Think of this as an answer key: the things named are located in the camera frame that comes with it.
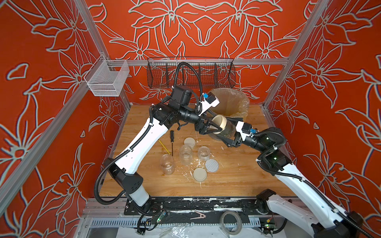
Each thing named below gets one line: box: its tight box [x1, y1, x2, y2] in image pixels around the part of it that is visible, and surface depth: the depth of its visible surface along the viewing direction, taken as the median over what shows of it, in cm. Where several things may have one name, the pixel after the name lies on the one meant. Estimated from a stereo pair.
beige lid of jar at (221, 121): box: [211, 114, 228, 134], surface depth 58 cm
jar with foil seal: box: [160, 153, 176, 176], surface depth 87 cm
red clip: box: [190, 210, 207, 220], surface depth 71 cm
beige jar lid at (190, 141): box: [183, 136, 196, 149], surface depth 99 cm
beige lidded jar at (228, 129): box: [211, 114, 237, 139], surface depth 59 cm
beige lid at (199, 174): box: [192, 167, 207, 182], surface depth 84 cm
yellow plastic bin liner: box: [209, 87, 250, 120], surface depth 94 cm
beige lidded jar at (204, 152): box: [197, 145, 211, 161], surface depth 90 cm
